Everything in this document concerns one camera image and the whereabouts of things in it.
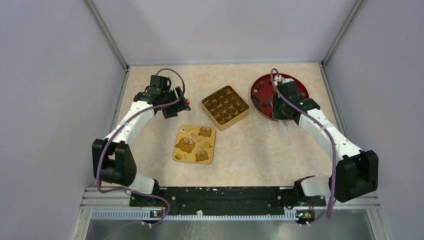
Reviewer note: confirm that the yellow bear tin lid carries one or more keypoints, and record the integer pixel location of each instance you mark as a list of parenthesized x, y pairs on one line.
[(194, 144)]

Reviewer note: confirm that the gold chocolate tin box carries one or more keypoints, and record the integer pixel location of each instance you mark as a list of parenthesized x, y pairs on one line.
[(225, 107)]

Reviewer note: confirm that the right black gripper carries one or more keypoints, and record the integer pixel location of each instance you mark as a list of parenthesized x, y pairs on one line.
[(277, 114)]

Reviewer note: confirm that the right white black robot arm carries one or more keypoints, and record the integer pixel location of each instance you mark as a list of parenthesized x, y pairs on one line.
[(354, 171)]

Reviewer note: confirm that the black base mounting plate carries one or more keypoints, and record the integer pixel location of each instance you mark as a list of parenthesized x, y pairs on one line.
[(226, 201)]

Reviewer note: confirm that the red round plate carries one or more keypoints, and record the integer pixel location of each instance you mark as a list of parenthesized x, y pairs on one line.
[(262, 90)]

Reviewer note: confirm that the silver metal tongs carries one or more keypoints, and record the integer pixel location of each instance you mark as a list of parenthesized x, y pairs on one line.
[(284, 125)]

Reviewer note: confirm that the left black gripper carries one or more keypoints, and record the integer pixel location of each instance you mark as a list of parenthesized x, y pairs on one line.
[(170, 113)]

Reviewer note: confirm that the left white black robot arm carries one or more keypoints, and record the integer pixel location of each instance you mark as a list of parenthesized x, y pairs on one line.
[(112, 158)]

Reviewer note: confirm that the grey aluminium rail frame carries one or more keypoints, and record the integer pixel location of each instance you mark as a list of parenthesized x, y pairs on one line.
[(110, 217)]

